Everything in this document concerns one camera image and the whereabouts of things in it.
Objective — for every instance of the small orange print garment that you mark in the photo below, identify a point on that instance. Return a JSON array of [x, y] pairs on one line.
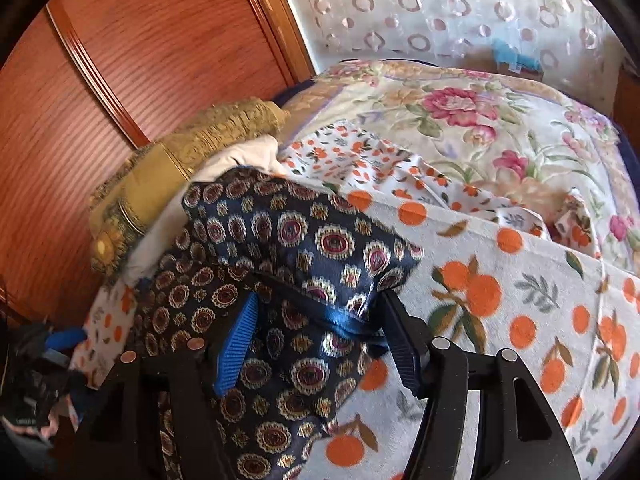
[[342, 154]]

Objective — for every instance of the white circle patterned curtain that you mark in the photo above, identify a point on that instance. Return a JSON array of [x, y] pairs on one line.
[[578, 52]]

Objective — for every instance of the olive green embroidered cushion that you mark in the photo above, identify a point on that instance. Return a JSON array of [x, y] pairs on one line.
[[125, 206]]

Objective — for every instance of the navy medallion patterned garment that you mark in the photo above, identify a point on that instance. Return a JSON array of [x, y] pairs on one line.
[[315, 262]]

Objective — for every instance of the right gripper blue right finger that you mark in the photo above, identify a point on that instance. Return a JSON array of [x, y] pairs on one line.
[[409, 340]]

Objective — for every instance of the dark clothes pile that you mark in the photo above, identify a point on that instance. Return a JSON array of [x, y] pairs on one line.
[[37, 384]]

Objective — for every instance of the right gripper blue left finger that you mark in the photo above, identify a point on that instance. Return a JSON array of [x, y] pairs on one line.
[[234, 349]]

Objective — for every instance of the wooden sliding wardrobe door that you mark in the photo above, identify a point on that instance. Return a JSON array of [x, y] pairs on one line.
[[84, 83]]

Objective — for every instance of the orange fruit print blanket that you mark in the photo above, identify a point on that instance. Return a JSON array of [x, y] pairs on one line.
[[572, 319]]

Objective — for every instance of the floral pink bedspread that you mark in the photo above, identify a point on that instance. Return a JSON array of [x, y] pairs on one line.
[[513, 137]]

